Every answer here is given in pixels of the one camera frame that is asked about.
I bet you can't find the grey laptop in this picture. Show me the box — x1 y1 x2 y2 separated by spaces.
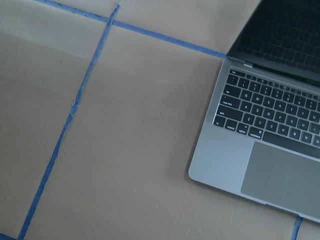
188 0 320 222

